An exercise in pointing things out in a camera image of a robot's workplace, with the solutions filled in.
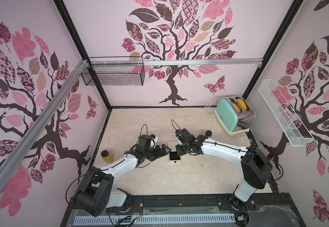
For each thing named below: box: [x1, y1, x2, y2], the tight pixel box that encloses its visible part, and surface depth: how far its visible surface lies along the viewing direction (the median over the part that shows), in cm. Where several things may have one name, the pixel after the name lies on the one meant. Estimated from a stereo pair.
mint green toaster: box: [213, 96, 256, 136], surface depth 98 cm
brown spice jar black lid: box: [205, 130, 213, 137], surface depth 94 cm
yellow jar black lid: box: [100, 149, 114, 164], surface depth 85 cm
